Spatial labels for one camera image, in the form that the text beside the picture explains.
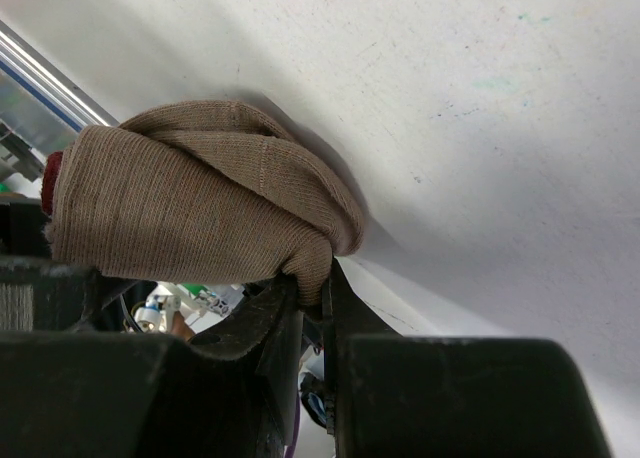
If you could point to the aluminium frame rail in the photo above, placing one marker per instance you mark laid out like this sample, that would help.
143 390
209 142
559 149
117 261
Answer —
42 110

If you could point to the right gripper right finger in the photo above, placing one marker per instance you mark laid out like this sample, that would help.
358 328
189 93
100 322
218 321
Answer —
389 395

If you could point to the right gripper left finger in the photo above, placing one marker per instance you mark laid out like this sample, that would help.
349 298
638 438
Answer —
230 391

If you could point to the brown sock with striped cuff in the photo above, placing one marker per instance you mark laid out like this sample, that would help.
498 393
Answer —
210 192

